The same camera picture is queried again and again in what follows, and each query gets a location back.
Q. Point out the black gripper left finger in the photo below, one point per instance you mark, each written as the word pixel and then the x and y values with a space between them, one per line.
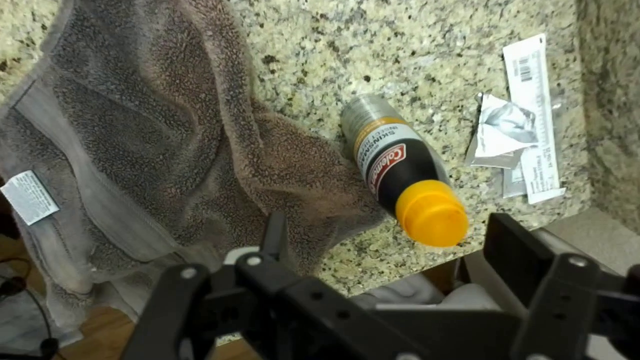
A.
pixel 266 306

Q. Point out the crumpled silver wrapper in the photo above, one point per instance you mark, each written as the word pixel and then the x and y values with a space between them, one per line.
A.
pixel 501 131

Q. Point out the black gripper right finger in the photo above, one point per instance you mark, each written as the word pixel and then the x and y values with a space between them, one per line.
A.
pixel 573 306

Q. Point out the white towel label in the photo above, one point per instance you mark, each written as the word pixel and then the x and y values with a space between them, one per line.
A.
pixel 29 196

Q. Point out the dark bottle with yellow lid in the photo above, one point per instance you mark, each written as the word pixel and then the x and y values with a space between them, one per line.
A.
pixel 400 166

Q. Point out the grey brown towel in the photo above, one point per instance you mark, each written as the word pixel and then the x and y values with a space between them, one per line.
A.
pixel 152 146

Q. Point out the small items on counter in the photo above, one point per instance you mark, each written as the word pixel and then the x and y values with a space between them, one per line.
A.
pixel 538 121

